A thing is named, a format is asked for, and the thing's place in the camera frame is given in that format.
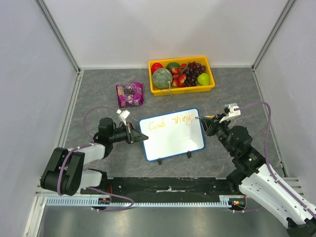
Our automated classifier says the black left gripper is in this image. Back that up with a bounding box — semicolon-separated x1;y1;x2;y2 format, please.
109;122;148;144

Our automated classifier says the white marker with yellow cap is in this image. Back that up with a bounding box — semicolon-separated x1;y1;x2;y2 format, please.
195;116;215;119

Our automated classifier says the blue framed whiteboard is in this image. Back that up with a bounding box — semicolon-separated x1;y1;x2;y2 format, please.
139;108;205;161

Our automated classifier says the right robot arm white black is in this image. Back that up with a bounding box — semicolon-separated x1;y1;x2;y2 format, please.
199;115;316;237

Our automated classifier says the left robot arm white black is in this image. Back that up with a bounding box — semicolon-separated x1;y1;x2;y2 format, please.
40;118;149;196

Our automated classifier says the purple snack bag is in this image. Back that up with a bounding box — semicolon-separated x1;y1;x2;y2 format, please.
116;82;145;108

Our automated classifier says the green pear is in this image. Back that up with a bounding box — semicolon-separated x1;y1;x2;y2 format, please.
197;73;210;86

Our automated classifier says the red cherry cluster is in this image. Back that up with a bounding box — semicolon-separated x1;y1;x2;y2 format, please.
170;64;187;87

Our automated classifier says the purple grape bunch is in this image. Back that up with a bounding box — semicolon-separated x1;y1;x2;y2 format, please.
184;62;206;87

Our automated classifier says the yellow plastic fruit bin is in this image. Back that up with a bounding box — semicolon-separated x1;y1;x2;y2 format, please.
148;56;215;96

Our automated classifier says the green netted melon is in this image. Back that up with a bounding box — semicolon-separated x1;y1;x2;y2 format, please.
152;68;173;90

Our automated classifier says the dark green round fruit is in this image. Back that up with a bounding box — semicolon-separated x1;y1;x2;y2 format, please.
166;62;180;71

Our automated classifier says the red apple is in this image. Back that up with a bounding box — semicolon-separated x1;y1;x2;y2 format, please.
151;63;163;74

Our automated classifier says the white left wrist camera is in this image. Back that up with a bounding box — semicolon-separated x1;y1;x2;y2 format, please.
117;109;130;126

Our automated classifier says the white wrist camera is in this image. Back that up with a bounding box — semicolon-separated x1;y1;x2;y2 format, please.
117;109;130;126
219;103;241;123

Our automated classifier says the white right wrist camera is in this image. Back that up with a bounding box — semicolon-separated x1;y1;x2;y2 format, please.
219;103;241;123

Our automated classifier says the white slotted cable duct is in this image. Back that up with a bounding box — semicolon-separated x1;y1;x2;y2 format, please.
45;196;235;208

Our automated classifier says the left aluminium frame post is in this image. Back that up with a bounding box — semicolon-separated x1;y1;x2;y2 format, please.
35;0;81;74

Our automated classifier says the aluminium frame post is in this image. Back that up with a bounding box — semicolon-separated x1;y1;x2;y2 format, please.
251;0;297;71
35;0;81;74

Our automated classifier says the right aluminium frame post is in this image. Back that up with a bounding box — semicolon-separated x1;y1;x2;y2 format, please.
251;0;297;71

